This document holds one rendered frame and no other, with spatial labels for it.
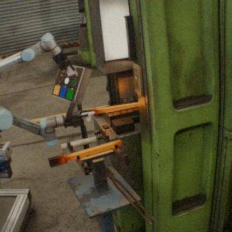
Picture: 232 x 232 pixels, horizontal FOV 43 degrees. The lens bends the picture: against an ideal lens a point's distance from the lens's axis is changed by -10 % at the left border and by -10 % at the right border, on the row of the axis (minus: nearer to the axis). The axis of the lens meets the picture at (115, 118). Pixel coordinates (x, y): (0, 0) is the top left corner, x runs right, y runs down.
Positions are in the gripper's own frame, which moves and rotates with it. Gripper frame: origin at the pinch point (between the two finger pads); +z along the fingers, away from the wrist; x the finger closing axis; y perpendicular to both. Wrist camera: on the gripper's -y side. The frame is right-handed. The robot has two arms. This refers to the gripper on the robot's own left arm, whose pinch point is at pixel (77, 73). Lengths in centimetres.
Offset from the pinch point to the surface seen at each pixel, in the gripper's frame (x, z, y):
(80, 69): -31.9, 9.2, -4.0
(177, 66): 56, 11, -45
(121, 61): 22.0, 3.4, -25.5
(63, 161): 62, 12, 33
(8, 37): -785, 10, 96
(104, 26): 27.1, -22.9, -28.2
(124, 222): 35, 100, 38
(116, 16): 27, -24, -38
